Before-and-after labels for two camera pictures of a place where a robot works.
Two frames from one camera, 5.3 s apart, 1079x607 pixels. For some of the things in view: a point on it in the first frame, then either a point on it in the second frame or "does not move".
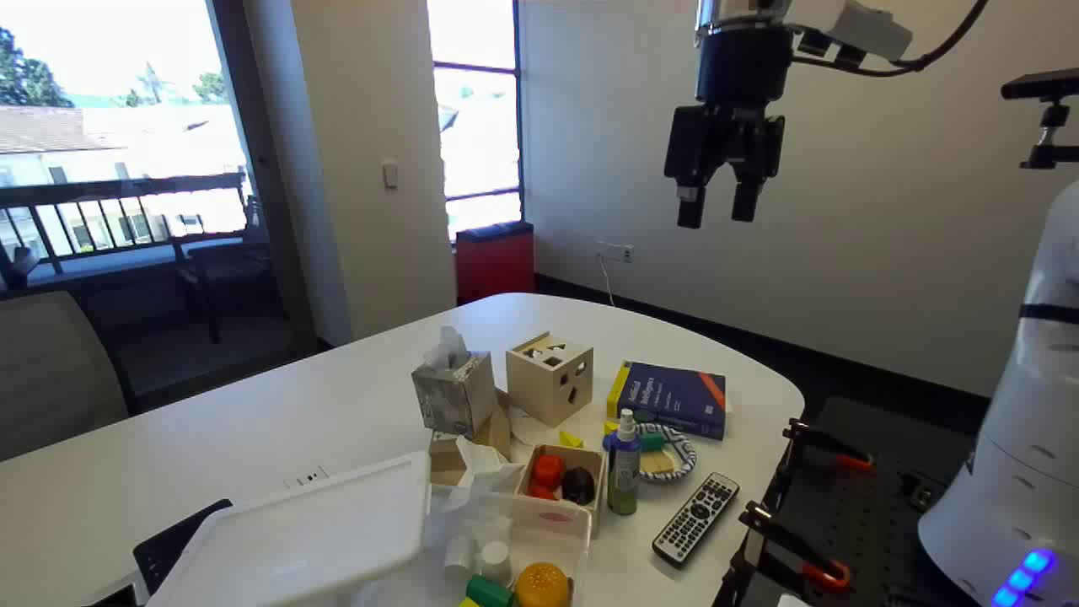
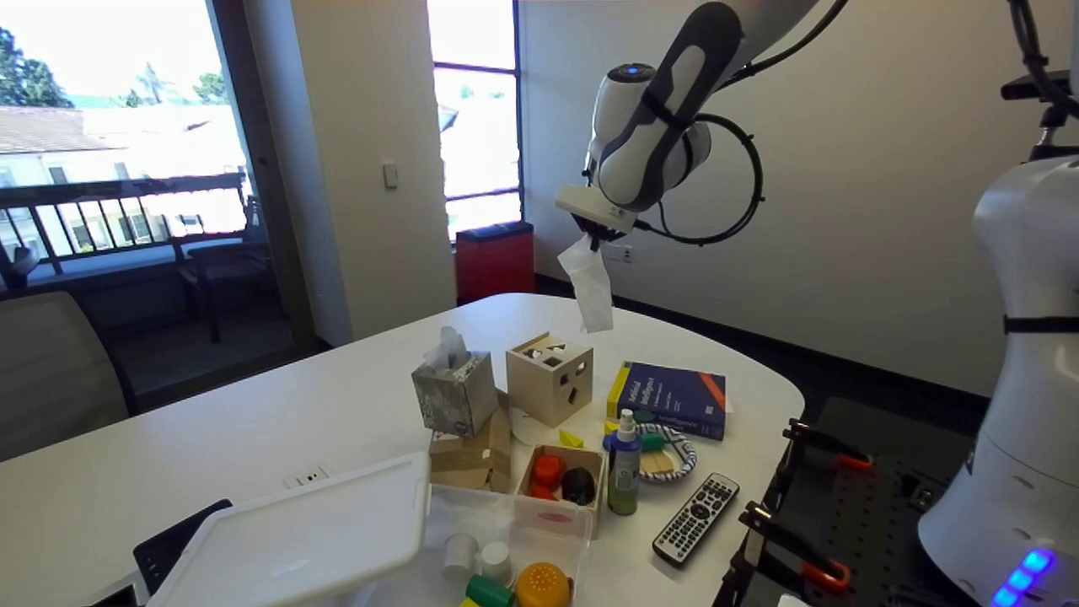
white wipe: (475, 521) -> (591, 282)
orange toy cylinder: (544, 583) does not move
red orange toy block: (547, 472) does not move
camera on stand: (1047, 84) does not move
